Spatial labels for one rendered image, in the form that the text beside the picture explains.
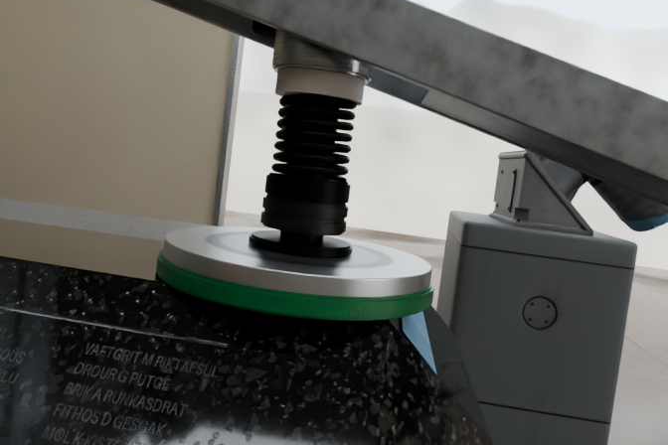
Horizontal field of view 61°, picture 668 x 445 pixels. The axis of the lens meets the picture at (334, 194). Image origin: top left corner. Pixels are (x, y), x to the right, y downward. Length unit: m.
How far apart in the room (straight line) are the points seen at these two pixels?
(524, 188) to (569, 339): 0.37
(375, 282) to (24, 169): 6.22
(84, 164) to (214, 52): 1.71
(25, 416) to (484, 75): 0.36
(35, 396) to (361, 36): 0.31
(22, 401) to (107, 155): 5.69
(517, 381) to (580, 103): 1.12
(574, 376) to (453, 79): 1.17
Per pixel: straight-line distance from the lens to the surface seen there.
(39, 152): 6.44
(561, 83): 0.42
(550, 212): 1.47
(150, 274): 0.45
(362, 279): 0.37
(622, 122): 0.43
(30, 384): 0.42
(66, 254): 0.50
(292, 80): 0.44
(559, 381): 1.50
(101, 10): 6.29
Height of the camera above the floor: 0.94
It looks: 3 degrees down
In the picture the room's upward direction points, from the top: 7 degrees clockwise
